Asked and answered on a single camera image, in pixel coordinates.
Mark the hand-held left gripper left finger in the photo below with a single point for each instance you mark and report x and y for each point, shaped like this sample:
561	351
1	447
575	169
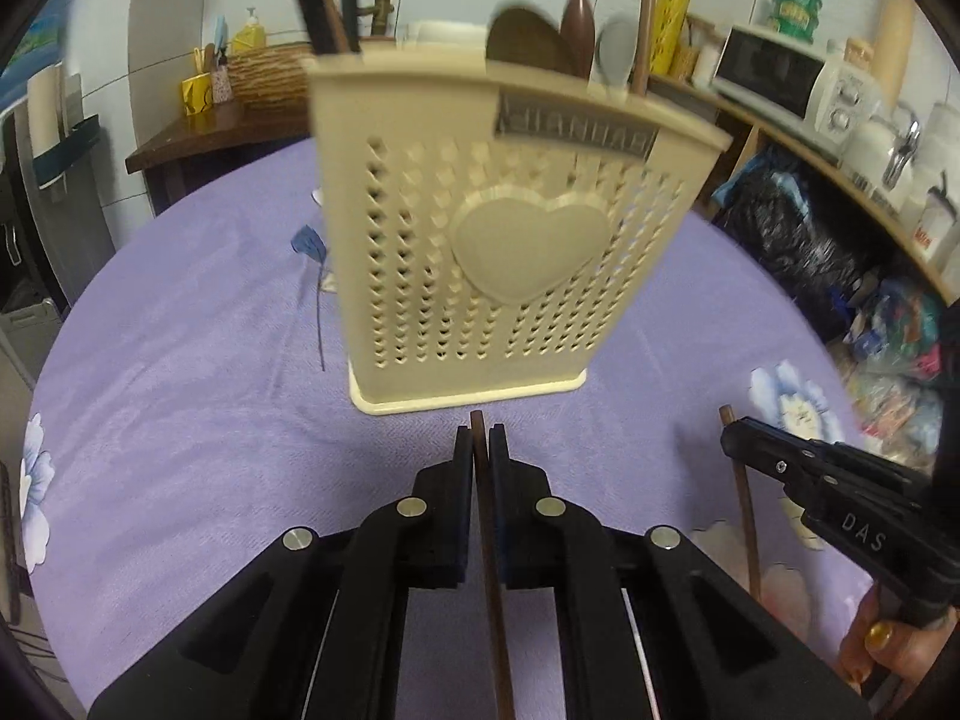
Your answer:
457	480

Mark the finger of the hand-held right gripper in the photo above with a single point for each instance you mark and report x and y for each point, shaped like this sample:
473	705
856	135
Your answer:
765	457

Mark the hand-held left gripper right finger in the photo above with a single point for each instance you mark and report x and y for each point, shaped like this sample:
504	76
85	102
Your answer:
501	480

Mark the beige perforated utensil holder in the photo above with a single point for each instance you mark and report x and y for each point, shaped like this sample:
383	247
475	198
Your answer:
405	277

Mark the metal spoon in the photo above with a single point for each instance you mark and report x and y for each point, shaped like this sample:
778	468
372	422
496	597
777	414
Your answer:
619	52

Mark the wooden spoon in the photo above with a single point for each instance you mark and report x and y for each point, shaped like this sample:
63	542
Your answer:
525	37

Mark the person's right hand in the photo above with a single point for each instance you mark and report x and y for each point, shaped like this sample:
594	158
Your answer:
874	641

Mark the colourful plastic bags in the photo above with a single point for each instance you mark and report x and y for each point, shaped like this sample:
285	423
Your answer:
892	360

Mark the black plastic bag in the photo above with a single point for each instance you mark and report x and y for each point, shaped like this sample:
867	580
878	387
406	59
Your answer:
787	240

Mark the white canister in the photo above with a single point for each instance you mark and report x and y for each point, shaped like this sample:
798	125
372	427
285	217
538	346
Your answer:
937	217

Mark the wooden shelf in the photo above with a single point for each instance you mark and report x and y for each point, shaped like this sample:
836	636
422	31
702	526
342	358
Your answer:
810	150

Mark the white kettle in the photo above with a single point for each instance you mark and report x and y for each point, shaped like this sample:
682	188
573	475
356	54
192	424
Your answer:
866	150

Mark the white microwave oven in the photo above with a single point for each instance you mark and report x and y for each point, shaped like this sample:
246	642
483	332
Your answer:
780	82

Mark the dark wooden side table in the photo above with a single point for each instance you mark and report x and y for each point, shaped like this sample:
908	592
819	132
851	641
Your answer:
202	139

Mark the beige cardboard roll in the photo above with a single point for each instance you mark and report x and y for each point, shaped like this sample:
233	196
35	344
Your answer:
892	37

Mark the wicker basket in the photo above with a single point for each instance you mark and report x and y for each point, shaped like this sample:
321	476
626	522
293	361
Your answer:
262	75

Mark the stack of green bowls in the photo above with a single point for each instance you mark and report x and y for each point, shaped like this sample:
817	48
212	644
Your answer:
796	7

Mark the brown oval wooden utensil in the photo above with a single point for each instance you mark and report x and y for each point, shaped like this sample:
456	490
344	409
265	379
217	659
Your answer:
579	30

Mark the small patterned bottle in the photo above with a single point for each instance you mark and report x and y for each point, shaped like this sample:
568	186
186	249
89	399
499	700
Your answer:
220	82

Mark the yellow cup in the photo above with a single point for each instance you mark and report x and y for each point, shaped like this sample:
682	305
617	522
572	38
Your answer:
196	94

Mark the brass faucet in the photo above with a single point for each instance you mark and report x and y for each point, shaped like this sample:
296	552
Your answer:
379	11

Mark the yellow soap dispenser bottle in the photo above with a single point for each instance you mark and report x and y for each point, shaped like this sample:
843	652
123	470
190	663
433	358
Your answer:
250	34

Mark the grey water dispenser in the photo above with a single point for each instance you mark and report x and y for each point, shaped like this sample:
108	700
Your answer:
30	187

